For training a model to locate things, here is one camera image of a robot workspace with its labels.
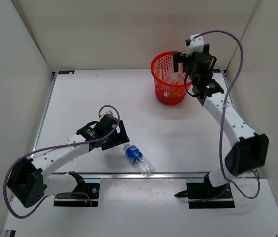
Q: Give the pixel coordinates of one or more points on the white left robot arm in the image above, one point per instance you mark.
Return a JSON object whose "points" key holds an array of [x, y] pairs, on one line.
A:
{"points": [[31, 179]]}

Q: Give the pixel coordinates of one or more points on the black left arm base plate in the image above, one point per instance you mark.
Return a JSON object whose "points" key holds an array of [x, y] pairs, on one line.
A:
{"points": [[86, 195]]}

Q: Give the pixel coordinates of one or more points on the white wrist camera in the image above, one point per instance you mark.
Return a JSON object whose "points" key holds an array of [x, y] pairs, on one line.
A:
{"points": [[195, 43], [101, 114]]}

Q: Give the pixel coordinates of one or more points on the large clear plastic bottle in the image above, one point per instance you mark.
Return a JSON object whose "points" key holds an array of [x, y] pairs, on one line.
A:
{"points": [[171, 76]]}

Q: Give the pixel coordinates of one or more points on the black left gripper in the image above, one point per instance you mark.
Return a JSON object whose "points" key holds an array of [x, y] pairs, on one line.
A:
{"points": [[121, 138]]}

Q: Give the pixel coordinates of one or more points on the red mesh plastic bin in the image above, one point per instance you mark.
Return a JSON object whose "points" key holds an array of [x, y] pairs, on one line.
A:
{"points": [[159, 67]]}

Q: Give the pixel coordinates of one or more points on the black label sticker, left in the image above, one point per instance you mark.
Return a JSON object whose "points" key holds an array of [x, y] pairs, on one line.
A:
{"points": [[66, 72]]}

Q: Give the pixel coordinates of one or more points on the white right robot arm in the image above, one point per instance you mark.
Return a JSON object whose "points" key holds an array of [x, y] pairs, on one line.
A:
{"points": [[248, 149]]}

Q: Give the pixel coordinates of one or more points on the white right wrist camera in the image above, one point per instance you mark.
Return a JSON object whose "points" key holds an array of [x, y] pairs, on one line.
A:
{"points": [[195, 43]]}

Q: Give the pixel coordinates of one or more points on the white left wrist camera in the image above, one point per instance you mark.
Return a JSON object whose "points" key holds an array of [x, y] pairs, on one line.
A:
{"points": [[101, 114]]}

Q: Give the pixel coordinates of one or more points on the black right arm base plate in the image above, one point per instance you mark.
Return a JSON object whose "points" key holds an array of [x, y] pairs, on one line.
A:
{"points": [[202, 197]]}

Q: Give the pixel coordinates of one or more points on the clear bottle blue label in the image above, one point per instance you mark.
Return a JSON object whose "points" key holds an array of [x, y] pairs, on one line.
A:
{"points": [[138, 160]]}

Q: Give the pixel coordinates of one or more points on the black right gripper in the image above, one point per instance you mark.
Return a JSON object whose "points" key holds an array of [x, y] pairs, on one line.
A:
{"points": [[180, 58]]}

